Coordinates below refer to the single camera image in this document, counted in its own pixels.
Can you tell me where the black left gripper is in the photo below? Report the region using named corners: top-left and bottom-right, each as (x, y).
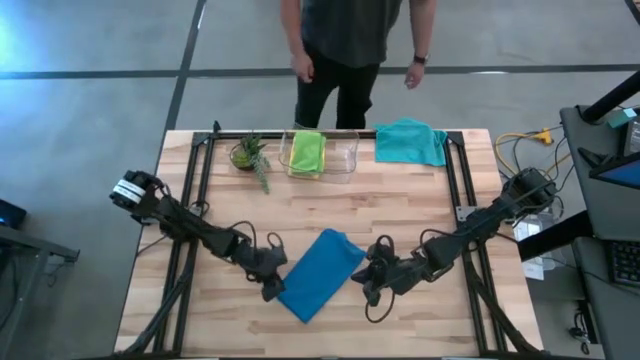
top-left (243, 244), bottom-right (289, 303)

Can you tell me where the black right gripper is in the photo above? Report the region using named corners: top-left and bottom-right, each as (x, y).
top-left (350, 243), bottom-right (432, 296)

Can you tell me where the dark blue microfiber towel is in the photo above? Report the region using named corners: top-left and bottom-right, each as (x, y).
top-left (277, 228), bottom-right (368, 325)

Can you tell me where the green microfiber towel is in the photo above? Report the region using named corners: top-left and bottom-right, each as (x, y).
top-left (289, 130), bottom-right (327, 175)

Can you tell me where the teal microfiber towel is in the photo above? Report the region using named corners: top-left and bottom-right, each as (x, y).
top-left (373, 117), bottom-right (449, 168)

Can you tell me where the person's right forearm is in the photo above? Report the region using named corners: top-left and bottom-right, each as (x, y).
top-left (279, 0), bottom-right (307, 55)

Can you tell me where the person's left forearm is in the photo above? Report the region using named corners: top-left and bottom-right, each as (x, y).
top-left (408, 0), bottom-right (437, 57)

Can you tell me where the clear plastic bin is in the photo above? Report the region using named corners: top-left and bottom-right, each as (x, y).
top-left (278, 128), bottom-right (361, 184)

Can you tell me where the potted succulent plant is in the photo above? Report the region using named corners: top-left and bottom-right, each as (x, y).
top-left (228, 131), bottom-right (272, 196)

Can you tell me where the white box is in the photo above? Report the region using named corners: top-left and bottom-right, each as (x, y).
top-left (522, 258), bottom-right (547, 281)
top-left (512, 215), bottom-right (545, 242)

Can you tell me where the black desk bar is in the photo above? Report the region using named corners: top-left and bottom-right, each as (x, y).
top-left (517, 209), bottom-right (594, 262)

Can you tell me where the person's left hand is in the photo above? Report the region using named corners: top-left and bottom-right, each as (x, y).
top-left (403, 62), bottom-right (426, 91)

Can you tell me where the person's hand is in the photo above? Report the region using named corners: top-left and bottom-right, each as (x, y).
top-left (291, 51), bottom-right (316, 84)
top-left (403, 62), bottom-right (426, 91)

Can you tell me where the person's right hand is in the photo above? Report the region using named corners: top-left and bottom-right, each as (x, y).
top-left (291, 51), bottom-right (316, 84)

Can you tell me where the person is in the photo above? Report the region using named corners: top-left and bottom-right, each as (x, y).
top-left (279, 0), bottom-right (437, 130)

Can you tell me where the dark grey desk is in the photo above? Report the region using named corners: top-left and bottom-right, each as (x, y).
top-left (559, 103), bottom-right (640, 242)

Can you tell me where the grey metal stand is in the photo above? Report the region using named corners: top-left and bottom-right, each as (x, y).
top-left (0, 224), bottom-right (81, 360)

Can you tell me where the grey desk with keyboard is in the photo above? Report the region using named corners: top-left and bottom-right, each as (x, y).
top-left (572, 237), bottom-right (640, 360)

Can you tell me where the black keyboard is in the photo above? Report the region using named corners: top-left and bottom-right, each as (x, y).
top-left (606, 238), bottom-right (640, 289)

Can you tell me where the dark electronic device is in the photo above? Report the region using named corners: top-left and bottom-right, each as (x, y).
top-left (0, 198), bottom-right (29, 231)

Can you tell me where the small teal box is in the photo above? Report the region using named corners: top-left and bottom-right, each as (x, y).
top-left (607, 107), bottom-right (639, 129)

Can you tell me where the black pole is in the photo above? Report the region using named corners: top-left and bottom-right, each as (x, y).
top-left (579, 69), bottom-right (640, 125)

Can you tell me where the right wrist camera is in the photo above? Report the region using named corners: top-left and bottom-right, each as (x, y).
top-left (362, 284), bottom-right (383, 308)

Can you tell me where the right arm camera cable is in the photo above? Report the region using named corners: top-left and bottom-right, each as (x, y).
top-left (364, 291), bottom-right (397, 324)

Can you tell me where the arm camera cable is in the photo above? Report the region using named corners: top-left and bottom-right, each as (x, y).
top-left (230, 219), bottom-right (287, 252)
top-left (364, 291), bottom-right (397, 324)

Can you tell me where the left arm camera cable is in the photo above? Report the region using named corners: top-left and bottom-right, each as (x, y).
top-left (230, 219), bottom-right (287, 252)

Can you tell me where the black aluminium table frame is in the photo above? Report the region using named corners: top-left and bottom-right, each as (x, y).
top-left (119, 119), bottom-right (544, 360)

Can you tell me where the black cable bundle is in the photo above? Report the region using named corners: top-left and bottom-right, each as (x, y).
top-left (568, 310), bottom-right (597, 356)

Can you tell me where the yellow plug with cable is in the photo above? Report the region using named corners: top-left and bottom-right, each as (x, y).
top-left (493, 127), bottom-right (555, 174)

